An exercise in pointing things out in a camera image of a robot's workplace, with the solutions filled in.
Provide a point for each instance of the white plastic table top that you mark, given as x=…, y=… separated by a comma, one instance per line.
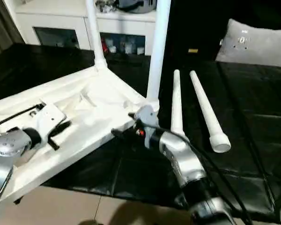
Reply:
x=72, y=98

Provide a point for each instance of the white plastic table leg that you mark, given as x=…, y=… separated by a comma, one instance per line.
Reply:
x=158, y=47
x=94, y=35
x=206, y=110
x=176, y=100

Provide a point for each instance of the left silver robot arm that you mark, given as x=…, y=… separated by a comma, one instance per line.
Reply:
x=7, y=150

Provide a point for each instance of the white cup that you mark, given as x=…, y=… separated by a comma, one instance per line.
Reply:
x=112, y=48
x=140, y=50

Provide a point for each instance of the black work table leg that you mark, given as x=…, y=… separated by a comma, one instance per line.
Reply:
x=18, y=200

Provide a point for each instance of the red bottle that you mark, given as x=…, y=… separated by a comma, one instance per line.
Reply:
x=103, y=44

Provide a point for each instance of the white sideboard with glass doors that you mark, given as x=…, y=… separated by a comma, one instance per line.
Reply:
x=56, y=21

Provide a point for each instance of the black tangled item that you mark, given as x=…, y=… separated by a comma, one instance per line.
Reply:
x=105, y=5

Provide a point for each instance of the grey curtain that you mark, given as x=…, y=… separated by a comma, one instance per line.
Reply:
x=2, y=25

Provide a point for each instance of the black work surface mat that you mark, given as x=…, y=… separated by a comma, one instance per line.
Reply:
x=260, y=105

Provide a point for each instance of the grey pillow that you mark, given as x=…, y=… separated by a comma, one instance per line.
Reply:
x=255, y=44

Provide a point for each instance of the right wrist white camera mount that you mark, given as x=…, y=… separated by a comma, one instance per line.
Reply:
x=147, y=116

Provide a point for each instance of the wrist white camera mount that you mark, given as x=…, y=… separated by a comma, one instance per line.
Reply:
x=147, y=116
x=49, y=117

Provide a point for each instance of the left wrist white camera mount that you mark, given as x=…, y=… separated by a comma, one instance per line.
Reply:
x=49, y=117

